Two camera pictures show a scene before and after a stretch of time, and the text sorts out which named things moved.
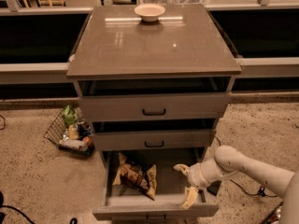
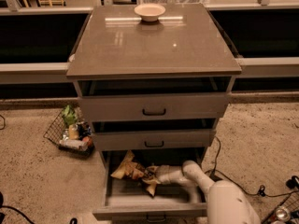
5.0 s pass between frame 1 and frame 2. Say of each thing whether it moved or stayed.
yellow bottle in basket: stayed
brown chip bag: moved
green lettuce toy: stayed
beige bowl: stayed
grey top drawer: stayed
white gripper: moved
